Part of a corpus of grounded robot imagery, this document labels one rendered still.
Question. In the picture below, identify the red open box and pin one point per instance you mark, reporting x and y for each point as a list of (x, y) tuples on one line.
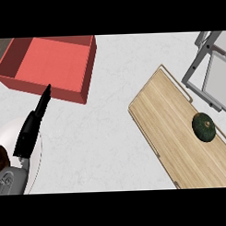
[(51, 63)]

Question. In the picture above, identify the dark green round eggplant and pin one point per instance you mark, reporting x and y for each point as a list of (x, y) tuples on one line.
[(204, 127)]

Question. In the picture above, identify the grey tiered shelf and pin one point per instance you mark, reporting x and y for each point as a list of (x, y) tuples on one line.
[(210, 68)]

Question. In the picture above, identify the wooden tray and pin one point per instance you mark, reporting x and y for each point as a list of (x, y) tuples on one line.
[(180, 137)]

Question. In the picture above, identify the brown cupcake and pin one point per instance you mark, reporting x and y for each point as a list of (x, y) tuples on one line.
[(1, 158)]

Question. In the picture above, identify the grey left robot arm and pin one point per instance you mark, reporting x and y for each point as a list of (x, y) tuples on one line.
[(11, 180)]

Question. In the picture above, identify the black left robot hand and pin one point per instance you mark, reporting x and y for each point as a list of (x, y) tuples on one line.
[(31, 129)]

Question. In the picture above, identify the white round plate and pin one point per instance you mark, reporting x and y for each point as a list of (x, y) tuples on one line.
[(37, 151)]

